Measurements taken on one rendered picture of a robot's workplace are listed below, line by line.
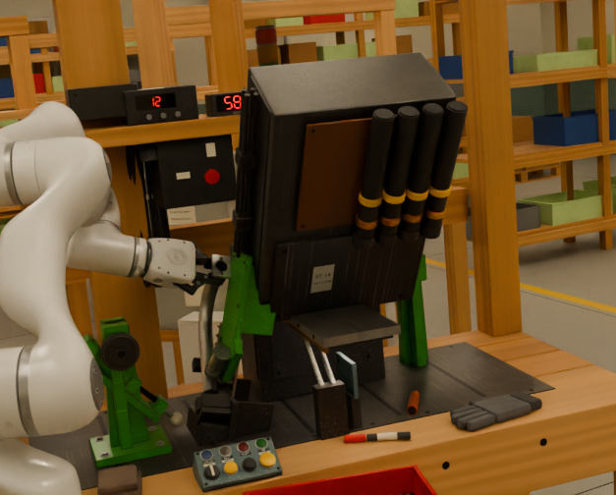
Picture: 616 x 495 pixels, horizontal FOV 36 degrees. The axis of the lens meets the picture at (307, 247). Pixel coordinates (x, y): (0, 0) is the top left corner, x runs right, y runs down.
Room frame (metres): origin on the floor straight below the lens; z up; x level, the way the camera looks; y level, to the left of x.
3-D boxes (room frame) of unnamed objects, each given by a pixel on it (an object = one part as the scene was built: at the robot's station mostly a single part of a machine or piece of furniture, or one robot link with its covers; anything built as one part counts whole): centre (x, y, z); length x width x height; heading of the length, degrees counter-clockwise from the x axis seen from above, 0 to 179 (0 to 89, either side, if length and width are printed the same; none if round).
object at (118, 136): (2.27, 0.16, 1.52); 0.90 x 0.25 x 0.04; 108
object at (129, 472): (1.66, 0.38, 0.91); 0.10 x 0.08 x 0.03; 9
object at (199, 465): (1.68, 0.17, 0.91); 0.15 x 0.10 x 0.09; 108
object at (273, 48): (2.35, 0.05, 1.67); 0.05 x 0.05 x 0.05
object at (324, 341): (1.95, -0.03, 1.11); 0.39 x 0.16 x 0.03; 18
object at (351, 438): (1.79, -0.10, 0.91); 0.13 x 0.02 x 0.02; 85
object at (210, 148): (2.19, 0.24, 1.42); 0.17 x 0.12 x 0.15; 108
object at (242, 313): (1.94, 0.13, 1.17); 0.13 x 0.12 x 0.20; 108
